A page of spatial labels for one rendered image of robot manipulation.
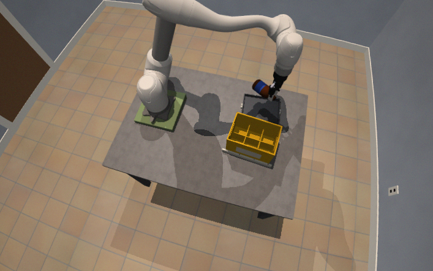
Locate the yellow-brown crate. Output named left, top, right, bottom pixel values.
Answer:
left=226, top=112, right=282, bottom=163

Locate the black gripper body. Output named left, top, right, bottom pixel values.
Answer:
left=273, top=71, right=288, bottom=86

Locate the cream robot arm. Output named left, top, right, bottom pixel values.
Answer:
left=137, top=0, right=303, bottom=122

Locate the orange and blue bottle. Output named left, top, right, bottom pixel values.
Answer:
left=252, top=79, right=276, bottom=100

